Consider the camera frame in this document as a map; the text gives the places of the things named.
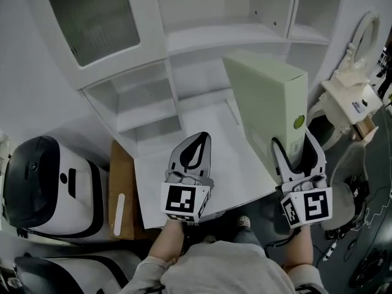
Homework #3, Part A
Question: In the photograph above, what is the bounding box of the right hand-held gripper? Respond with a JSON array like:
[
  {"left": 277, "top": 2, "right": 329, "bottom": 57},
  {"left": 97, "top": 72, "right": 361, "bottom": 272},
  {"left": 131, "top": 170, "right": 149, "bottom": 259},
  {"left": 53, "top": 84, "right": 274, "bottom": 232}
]
[{"left": 271, "top": 126, "right": 334, "bottom": 229}]

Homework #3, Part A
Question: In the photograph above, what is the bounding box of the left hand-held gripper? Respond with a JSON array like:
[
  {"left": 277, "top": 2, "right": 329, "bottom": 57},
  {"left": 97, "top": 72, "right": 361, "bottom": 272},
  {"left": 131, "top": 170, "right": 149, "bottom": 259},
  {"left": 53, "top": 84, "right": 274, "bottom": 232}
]
[{"left": 160, "top": 131, "right": 215, "bottom": 224}]

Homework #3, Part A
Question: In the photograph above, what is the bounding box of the white desk with hutch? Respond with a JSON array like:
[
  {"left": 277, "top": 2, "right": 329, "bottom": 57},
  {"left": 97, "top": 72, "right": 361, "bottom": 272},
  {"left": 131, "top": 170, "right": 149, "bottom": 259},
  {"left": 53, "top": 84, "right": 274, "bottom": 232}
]
[{"left": 23, "top": 0, "right": 345, "bottom": 157}]

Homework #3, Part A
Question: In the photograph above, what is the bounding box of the pale green box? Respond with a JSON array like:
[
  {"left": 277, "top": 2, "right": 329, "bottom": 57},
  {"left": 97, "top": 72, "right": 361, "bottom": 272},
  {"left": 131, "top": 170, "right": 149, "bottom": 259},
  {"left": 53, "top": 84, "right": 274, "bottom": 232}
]
[{"left": 222, "top": 49, "right": 309, "bottom": 185}]

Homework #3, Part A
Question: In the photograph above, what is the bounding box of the person's left forearm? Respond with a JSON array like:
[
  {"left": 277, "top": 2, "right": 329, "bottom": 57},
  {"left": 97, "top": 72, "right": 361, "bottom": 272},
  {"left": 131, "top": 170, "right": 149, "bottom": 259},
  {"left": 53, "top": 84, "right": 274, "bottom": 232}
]
[{"left": 148, "top": 219, "right": 187, "bottom": 265}]

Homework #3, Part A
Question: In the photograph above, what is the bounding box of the person's right forearm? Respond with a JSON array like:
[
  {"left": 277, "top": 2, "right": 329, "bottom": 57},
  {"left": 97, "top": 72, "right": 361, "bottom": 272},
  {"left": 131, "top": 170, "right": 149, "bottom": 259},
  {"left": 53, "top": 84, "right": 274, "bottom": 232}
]
[{"left": 283, "top": 225, "right": 314, "bottom": 270}]

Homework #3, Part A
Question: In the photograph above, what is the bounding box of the white table top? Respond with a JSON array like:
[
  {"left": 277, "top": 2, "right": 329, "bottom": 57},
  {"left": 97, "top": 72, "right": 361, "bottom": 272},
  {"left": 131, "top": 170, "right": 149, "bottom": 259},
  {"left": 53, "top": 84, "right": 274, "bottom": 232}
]
[{"left": 133, "top": 98, "right": 281, "bottom": 229}]

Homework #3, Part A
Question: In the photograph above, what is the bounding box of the grey chair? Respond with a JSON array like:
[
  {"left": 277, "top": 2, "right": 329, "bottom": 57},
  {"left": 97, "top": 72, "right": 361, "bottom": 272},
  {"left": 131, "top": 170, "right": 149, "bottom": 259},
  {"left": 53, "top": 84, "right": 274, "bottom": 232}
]
[{"left": 318, "top": 141, "right": 368, "bottom": 231}]

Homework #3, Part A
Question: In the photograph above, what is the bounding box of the brown cardboard box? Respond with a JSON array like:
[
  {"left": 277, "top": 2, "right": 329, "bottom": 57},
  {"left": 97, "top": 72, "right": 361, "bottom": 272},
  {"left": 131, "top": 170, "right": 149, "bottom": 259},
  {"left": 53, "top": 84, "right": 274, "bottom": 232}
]
[{"left": 108, "top": 139, "right": 145, "bottom": 241}]

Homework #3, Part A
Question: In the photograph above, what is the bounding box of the white vanity table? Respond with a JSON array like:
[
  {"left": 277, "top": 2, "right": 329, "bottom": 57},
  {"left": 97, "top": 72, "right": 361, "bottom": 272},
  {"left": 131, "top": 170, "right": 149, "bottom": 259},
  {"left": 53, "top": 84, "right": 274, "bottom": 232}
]
[{"left": 307, "top": 67, "right": 383, "bottom": 153}]

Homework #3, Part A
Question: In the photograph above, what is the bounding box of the wooden vanity drawer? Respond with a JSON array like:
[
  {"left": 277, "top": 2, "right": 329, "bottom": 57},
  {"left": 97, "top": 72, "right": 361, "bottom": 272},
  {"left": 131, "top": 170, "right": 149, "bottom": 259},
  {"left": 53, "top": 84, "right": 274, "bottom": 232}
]
[{"left": 355, "top": 116, "right": 379, "bottom": 142}]

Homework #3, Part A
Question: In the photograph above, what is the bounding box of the person's right leg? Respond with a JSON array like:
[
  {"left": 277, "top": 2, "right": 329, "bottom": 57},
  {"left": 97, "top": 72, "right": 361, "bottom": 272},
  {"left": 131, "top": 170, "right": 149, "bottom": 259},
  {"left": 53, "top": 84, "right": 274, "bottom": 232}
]
[{"left": 232, "top": 225, "right": 266, "bottom": 251}]

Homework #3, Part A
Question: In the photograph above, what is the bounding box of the white power strip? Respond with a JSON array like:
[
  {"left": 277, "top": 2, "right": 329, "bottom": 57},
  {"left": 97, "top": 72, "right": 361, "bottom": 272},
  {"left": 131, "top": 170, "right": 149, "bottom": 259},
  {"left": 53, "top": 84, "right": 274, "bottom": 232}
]
[{"left": 323, "top": 239, "right": 337, "bottom": 262}]

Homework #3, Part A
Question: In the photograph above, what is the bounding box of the person's grey shirt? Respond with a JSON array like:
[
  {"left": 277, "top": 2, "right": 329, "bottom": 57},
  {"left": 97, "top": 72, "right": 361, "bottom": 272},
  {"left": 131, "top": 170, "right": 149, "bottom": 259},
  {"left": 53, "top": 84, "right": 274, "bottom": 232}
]
[{"left": 118, "top": 240, "right": 328, "bottom": 294}]

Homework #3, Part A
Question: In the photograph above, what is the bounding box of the white and black robot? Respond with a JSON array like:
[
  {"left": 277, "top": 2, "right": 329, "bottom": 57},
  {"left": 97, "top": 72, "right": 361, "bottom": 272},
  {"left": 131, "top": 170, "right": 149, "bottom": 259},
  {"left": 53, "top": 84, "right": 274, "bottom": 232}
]
[
  {"left": 13, "top": 249, "right": 143, "bottom": 294},
  {"left": 1, "top": 135, "right": 111, "bottom": 238}
]

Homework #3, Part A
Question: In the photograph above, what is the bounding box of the black round bag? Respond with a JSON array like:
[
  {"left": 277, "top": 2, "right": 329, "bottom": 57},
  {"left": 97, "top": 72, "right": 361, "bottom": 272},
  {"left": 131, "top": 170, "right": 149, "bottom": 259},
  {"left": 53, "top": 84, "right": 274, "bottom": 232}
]
[{"left": 349, "top": 248, "right": 388, "bottom": 289}]

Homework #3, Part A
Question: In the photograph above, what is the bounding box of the oval vanity mirror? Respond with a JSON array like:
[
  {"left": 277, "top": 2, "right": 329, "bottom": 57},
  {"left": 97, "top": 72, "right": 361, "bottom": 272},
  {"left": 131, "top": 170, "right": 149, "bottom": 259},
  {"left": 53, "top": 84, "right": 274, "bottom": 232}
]
[{"left": 345, "top": 10, "right": 380, "bottom": 70}]

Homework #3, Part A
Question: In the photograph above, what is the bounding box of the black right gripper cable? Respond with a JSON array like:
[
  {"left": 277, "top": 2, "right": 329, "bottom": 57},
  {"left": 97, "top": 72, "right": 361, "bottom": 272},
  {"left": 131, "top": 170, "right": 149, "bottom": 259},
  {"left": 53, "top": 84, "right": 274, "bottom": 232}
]
[{"left": 265, "top": 228, "right": 303, "bottom": 250}]

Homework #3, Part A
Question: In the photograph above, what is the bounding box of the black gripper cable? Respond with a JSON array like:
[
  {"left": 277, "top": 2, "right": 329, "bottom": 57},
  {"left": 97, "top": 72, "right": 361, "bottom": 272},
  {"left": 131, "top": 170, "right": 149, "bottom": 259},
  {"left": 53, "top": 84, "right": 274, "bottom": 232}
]
[
  {"left": 265, "top": 228, "right": 303, "bottom": 250},
  {"left": 180, "top": 222, "right": 192, "bottom": 257}
]

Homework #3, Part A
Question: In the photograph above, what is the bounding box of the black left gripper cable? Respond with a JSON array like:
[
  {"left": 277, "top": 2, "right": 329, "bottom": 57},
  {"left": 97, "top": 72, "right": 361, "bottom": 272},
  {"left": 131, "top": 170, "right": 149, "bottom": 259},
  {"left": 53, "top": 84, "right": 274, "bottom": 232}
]
[{"left": 180, "top": 222, "right": 192, "bottom": 257}]

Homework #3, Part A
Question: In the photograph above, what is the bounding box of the white cable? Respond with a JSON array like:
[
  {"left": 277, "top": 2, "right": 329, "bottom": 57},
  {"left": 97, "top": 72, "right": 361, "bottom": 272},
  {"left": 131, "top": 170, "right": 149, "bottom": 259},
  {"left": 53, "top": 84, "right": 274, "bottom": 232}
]
[{"left": 364, "top": 188, "right": 392, "bottom": 226}]

